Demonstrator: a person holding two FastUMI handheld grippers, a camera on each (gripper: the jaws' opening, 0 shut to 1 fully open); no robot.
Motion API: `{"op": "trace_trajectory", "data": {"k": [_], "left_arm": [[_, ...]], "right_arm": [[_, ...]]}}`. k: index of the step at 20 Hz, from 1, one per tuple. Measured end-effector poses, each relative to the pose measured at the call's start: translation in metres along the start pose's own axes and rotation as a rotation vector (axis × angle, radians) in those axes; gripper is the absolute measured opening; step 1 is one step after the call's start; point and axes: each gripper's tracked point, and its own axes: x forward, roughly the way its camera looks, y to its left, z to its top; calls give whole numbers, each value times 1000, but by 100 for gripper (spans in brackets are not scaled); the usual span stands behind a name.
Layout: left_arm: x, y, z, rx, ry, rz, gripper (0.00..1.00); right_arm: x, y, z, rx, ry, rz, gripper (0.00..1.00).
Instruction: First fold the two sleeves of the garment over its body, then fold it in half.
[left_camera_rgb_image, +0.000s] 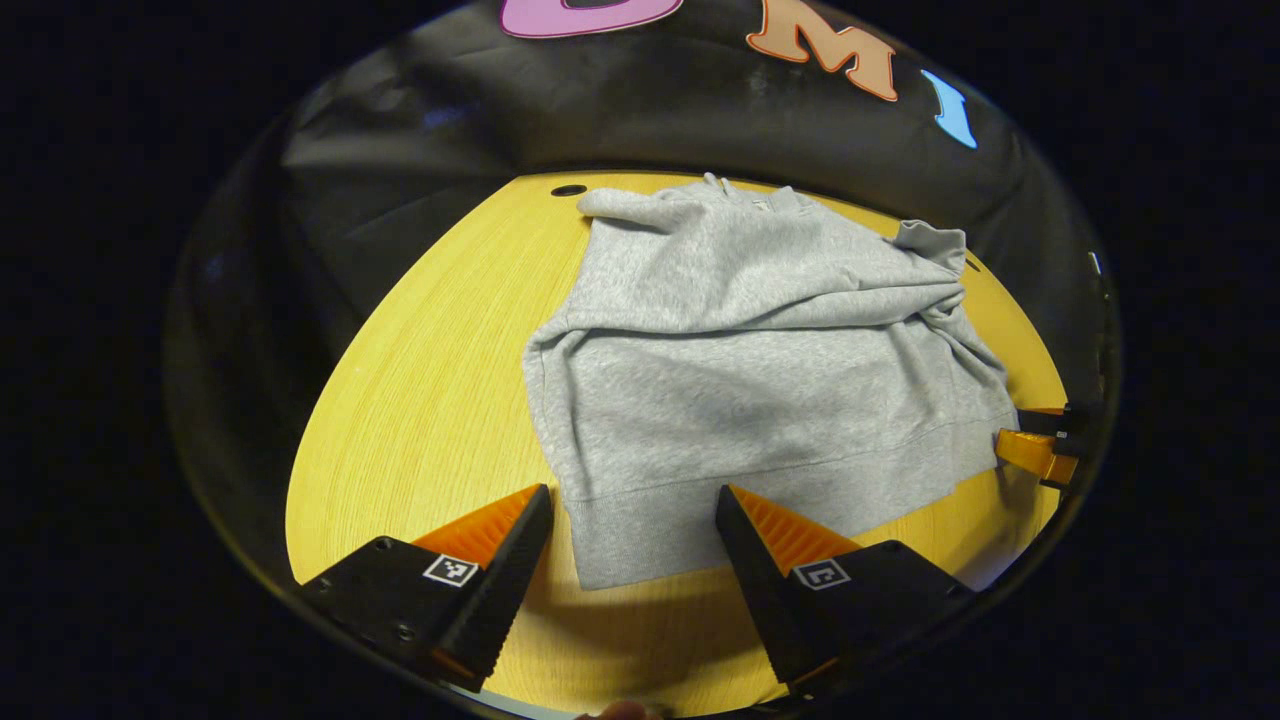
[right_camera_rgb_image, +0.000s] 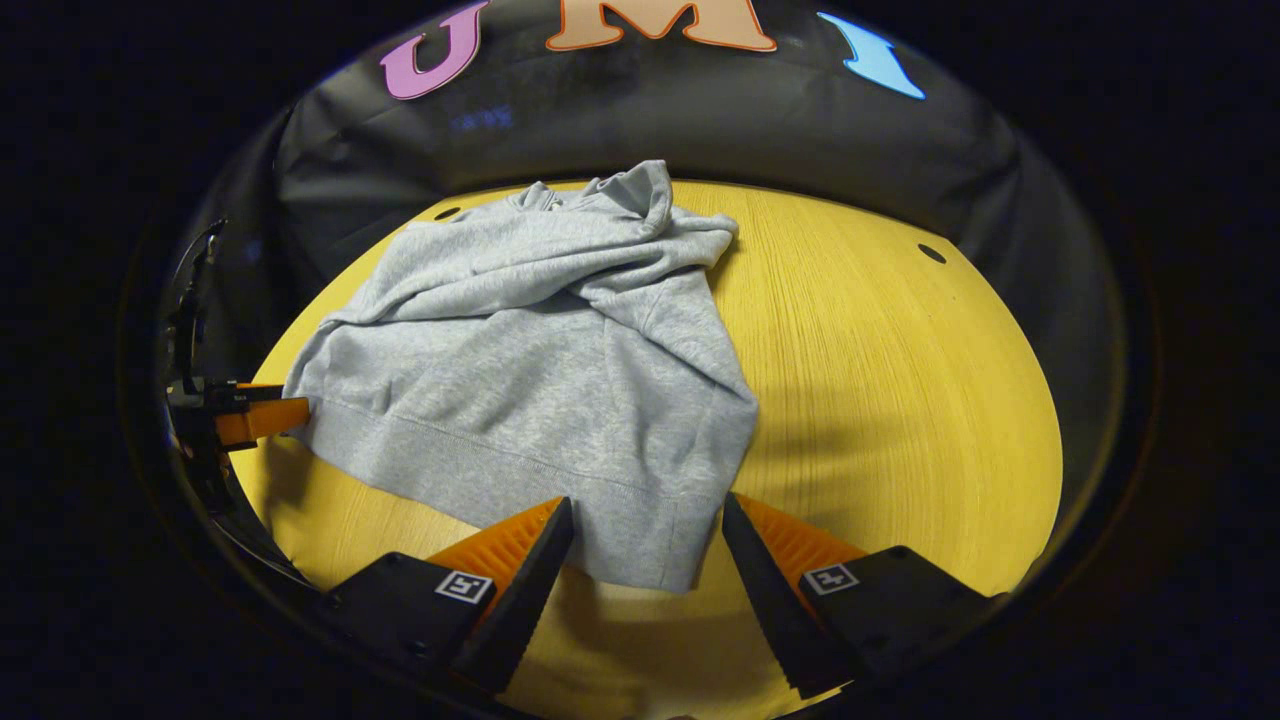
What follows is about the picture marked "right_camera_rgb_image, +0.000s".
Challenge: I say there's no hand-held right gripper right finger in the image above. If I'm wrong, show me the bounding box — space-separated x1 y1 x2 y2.
722 492 1009 699

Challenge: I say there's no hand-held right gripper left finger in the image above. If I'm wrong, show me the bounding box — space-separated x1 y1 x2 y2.
325 495 576 696

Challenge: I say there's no grey zip-neck sweatshirt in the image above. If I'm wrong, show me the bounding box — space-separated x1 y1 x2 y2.
283 160 759 594

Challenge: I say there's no black backdrop cloth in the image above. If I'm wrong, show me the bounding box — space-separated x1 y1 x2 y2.
165 0 1129 481

